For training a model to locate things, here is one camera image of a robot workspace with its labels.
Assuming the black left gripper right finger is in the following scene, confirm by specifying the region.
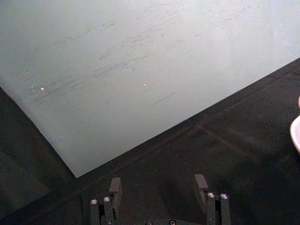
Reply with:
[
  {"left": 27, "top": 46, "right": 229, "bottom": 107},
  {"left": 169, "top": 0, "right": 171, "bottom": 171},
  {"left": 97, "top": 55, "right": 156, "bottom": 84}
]
[{"left": 194, "top": 173, "right": 232, "bottom": 225}]

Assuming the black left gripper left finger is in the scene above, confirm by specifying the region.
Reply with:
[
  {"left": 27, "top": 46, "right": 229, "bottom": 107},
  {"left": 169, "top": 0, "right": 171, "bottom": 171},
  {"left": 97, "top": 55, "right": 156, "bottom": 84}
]
[{"left": 90, "top": 177, "right": 123, "bottom": 225}]

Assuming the black table cloth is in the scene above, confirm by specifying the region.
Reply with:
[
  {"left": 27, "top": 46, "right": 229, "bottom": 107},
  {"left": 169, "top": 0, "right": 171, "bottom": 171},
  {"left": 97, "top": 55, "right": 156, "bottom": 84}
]
[{"left": 0, "top": 58, "right": 300, "bottom": 225}]

